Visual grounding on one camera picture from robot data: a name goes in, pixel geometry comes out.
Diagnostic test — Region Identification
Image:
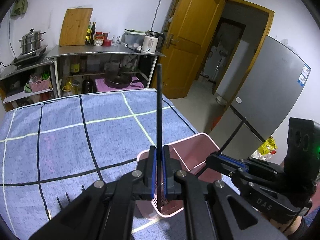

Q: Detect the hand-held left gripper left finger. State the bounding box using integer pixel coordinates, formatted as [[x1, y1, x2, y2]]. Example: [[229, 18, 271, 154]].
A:
[[29, 145, 158, 240]]

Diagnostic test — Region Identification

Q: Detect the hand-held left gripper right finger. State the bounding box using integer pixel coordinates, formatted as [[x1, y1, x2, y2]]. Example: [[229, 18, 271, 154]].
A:
[[162, 144, 288, 240]]

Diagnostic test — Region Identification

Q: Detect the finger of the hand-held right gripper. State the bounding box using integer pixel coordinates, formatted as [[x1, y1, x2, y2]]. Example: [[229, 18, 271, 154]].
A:
[[205, 153, 304, 224], [220, 154, 285, 180]]

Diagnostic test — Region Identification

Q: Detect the pink plastic utensil holder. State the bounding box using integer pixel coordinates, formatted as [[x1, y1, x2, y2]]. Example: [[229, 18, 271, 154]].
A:
[[136, 132, 223, 220]]

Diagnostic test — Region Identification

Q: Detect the yellow plastic bag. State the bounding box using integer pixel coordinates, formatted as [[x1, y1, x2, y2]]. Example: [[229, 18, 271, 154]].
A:
[[257, 136, 278, 155]]

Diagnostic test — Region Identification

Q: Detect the grey refrigerator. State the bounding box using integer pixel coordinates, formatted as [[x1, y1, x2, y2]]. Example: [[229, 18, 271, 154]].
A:
[[209, 35, 312, 155]]

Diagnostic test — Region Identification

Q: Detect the blue checked blanket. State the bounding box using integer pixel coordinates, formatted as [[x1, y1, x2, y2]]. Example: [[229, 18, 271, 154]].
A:
[[0, 88, 240, 240]]

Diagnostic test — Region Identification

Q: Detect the black wok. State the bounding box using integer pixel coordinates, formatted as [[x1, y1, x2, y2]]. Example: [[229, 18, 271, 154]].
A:
[[104, 74, 140, 88]]

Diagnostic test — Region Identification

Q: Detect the pink plastic box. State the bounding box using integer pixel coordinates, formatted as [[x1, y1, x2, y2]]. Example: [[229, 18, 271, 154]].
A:
[[95, 76, 145, 92]]

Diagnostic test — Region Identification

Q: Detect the dark glass bottle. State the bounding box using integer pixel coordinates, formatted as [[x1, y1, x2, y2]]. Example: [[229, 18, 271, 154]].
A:
[[82, 76, 94, 94]]

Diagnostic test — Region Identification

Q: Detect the yellow cooking oil bottle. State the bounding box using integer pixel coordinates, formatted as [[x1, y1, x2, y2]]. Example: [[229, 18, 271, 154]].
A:
[[62, 78, 82, 97]]

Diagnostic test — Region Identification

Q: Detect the white electric kettle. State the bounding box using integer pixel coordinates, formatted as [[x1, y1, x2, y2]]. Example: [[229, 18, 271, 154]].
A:
[[141, 30, 165, 54]]

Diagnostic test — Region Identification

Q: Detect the yellow wooden door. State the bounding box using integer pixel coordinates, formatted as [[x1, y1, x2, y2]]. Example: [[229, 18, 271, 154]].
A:
[[160, 0, 223, 100]]

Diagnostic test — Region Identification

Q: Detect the tall steel kitchen table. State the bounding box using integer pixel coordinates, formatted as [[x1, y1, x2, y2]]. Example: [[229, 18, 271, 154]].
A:
[[46, 42, 166, 98]]

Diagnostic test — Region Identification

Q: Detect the clear plastic storage box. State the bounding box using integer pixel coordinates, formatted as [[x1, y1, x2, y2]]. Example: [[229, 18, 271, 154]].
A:
[[124, 29, 147, 45]]

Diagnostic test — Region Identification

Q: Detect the pink plastic basket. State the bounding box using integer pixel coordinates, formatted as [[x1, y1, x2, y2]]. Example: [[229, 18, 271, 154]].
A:
[[29, 79, 52, 93]]

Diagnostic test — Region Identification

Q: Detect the wooden cutting board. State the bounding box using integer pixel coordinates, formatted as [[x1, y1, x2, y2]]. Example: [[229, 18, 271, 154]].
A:
[[59, 7, 93, 47]]

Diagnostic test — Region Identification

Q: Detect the black induction cooker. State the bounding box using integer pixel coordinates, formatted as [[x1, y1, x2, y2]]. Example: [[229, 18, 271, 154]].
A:
[[11, 44, 48, 67]]

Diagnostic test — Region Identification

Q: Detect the low steel kitchen shelf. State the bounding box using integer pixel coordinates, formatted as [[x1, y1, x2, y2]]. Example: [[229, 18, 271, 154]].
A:
[[0, 59, 54, 110]]

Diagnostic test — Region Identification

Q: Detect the steel steamer pot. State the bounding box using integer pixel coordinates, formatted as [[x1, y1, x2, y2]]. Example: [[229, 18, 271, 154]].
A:
[[19, 29, 47, 55]]

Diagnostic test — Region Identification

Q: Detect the green hanging cloth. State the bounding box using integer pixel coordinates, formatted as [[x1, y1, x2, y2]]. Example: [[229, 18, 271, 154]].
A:
[[12, 0, 32, 15]]

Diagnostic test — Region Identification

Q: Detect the yellow wooden door frame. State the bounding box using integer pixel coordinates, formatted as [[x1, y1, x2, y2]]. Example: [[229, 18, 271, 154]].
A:
[[212, 0, 275, 95]]

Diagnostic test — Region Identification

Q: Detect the wall calendar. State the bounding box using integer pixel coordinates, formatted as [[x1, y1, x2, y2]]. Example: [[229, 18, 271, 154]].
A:
[[165, 0, 181, 28]]

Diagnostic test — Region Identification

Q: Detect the grey wall cable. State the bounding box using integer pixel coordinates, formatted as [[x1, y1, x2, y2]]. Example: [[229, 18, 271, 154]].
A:
[[151, 0, 168, 32]]

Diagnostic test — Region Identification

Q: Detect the black cooker cable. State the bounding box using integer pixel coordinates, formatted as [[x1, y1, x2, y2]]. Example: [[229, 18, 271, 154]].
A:
[[7, 12, 16, 58]]

